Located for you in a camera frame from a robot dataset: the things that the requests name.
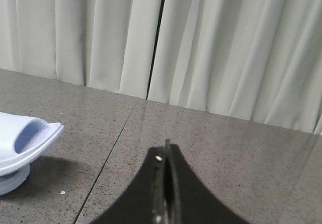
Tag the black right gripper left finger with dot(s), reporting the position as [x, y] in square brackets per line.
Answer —
[143, 201]

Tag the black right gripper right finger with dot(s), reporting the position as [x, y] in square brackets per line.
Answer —
[187, 199]

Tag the light blue slipper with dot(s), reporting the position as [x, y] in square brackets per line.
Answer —
[10, 182]
[24, 139]

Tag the white curtain, right panel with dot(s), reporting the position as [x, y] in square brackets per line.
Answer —
[257, 60]

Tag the white curtain, panel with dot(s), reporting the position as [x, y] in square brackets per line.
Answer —
[103, 44]
[257, 60]

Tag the white curtain, left panel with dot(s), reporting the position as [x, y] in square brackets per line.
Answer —
[103, 44]

